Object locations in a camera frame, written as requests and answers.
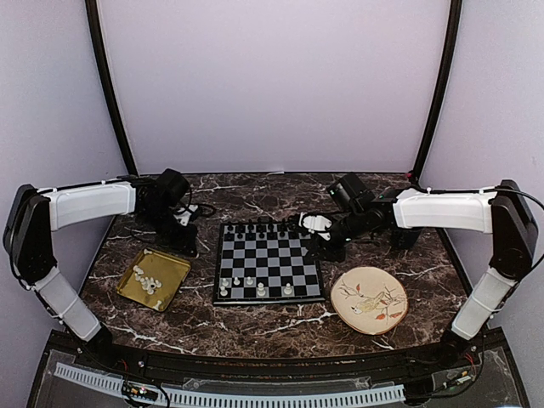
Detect white chess king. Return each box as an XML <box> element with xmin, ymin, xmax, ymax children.
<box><xmin>257</xmin><ymin>282</ymin><xmax>267</xmax><ymax>298</ymax></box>

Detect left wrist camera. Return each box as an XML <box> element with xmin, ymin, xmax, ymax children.
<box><xmin>174</xmin><ymin>204</ymin><xmax>201</xmax><ymax>226</ymax></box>

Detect dark blue mug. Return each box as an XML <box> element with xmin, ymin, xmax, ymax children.
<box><xmin>390</xmin><ymin>228</ymin><xmax>422</xmax><ymax>250</ymax></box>

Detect cream plate with bird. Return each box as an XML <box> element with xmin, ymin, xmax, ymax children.
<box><xmin>331</xmin><ymin>267</ymin><xmax>409</xmax><ymax>336</ymax></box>

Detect white slotted cable duct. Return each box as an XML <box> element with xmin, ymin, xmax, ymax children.
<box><xmin>53</xmin><ymin>363</ymin><xmax>405</xmax><ymax>407</ymax></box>

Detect black frame post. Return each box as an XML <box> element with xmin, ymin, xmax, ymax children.
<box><xmin>411</xmin><ymin>0</ymin><xmax>463</xmax><ymax>183</ymax></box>
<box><xmin>84</xmin><ymin>0</ymin><xmax>139</xmax><ymax>175</ymax></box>

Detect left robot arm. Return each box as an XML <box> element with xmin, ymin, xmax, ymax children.
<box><xmin>3</xmin><ymin>168</ymin><xmax>197</xmax><ymax>371</ymax></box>

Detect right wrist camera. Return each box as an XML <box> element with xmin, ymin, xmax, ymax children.
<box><xmin>292</xmin><ymin>212</ymin><xmax>332</xmax><ymax>241</ymax></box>

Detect black grey chessboard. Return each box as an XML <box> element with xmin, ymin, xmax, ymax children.
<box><xmin>212</xmin><ymin>218</ymin><xmax>326</xmax><ymax>306</ymax></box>

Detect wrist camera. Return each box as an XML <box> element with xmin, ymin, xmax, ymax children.
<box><xmin>292</xmin><ymin>212</ymin><xmax>332</xmax><ymax>241</ymax></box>
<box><xmin>174</xmin><ymin>204</ymin><xmax>201</xmax><ymax>226</ymax></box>

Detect left black frame post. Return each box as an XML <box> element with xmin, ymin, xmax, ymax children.
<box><xmin>84</xmin><ymin>0</ymin><xmax>139</xmax><ymax>175</ymax></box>

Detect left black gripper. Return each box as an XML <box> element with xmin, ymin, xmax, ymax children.
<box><xmin>140</xmin><ymin>206</ymin><xmax>199</xmax><ymax>258</ymax></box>

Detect gold square tray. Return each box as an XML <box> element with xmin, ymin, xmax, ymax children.
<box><xmin>116</xmin><ymin>248</ymin><xmax>191</xmax><ymax>313</ymax></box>

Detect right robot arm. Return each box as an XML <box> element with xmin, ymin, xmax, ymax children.
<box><xmin>297</xmin><ymin>173</ymin><xmax>543</xmax><ymax>369</ymax></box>

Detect right black frame post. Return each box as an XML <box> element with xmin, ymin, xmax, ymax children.
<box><xmin>411</xmin><ymin>0</ymin><xmax>463</xmax><ymax>183</ymax></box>

